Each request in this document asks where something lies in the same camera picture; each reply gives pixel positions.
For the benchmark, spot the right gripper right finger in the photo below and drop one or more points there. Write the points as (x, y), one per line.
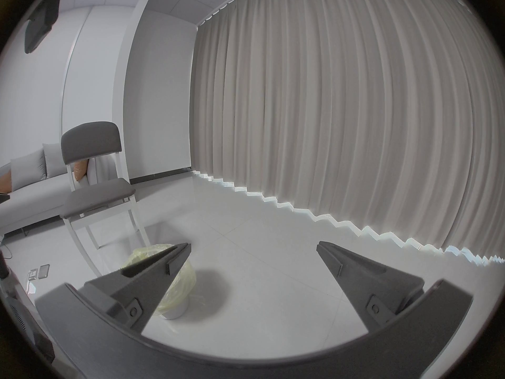
(371, 286)

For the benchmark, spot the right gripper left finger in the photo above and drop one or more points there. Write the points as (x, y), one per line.
(130, 290)

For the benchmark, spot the yellow plastic bag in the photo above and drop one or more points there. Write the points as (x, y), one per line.
(184, 278)

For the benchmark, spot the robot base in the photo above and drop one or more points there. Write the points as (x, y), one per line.
(41, 342)

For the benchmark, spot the white trash bin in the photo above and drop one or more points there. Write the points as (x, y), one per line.
(175, 312)

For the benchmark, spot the light grey sofa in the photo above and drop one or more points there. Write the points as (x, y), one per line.
(35, 203)

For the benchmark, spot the orange cushion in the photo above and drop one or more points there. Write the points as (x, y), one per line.
(80, 169)
(4, 180)

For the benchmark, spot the small grey pillow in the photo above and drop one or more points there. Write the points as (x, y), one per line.
(54, 160)

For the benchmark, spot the large grey pillow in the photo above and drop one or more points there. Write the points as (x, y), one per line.
(27, 170)

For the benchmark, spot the grey padded white chair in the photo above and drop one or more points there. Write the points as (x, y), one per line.
(90, 136)

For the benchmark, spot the beige curtain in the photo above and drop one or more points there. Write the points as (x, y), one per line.
(335, 113)

